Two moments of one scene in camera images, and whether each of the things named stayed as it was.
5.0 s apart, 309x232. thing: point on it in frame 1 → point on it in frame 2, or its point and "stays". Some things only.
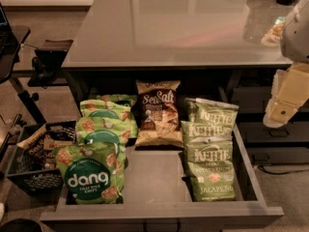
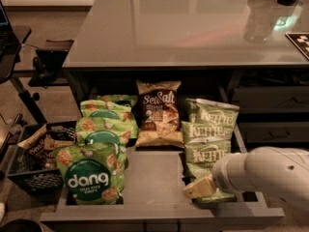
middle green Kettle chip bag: x=201 y=133 stays
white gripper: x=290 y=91 → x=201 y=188
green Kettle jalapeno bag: x=210 y=168 stays
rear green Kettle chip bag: x=205 y=110 stays
